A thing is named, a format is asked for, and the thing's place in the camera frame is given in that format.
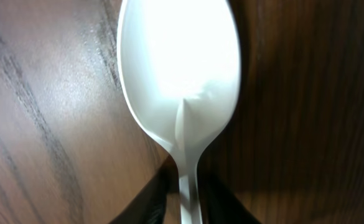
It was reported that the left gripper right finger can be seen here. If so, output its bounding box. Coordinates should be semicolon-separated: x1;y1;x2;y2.
197;161;261;224

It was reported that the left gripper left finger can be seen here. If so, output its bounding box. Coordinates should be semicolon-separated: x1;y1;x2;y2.
109;156;179;224

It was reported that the white plastic spoon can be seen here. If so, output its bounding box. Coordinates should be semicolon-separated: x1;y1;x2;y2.
116;0;241;223

